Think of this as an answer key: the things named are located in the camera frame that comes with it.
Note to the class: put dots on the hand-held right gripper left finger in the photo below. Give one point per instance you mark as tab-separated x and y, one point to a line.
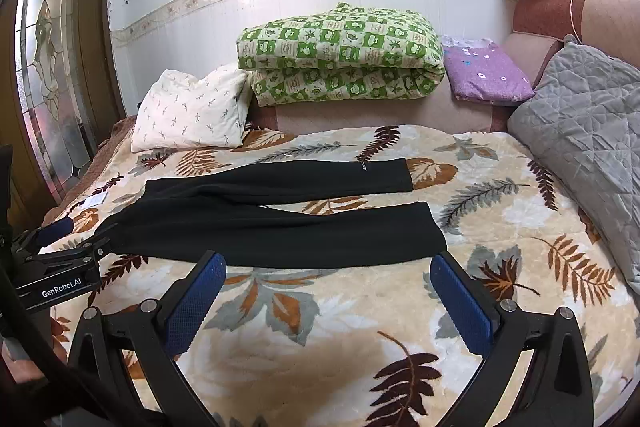
195	307

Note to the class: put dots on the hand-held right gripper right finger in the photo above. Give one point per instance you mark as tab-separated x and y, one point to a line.
462	307

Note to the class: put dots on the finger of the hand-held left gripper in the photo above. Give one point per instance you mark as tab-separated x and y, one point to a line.
57	227
102	239

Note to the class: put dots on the black pants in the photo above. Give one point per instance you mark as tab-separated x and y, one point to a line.
250	232

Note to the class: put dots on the white blanket label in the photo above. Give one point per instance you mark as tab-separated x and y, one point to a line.
94	200

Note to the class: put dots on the leaf print fleece blanket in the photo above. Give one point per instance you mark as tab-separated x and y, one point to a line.
350	307

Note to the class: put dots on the white patterned pillow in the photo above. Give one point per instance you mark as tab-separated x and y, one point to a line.
190	112

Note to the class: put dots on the wooden stained glass door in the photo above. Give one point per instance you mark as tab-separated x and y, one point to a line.
50	57

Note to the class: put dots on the grey quilted cushion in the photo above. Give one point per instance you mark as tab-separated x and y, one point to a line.
585	132

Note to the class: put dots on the purple floral pillow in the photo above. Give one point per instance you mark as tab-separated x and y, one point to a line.
485	72

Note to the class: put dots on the green checked folded quilt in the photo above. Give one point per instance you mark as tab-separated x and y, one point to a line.
340	52

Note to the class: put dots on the pink upholstered bed frame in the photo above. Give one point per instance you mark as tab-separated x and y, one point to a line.
380	117

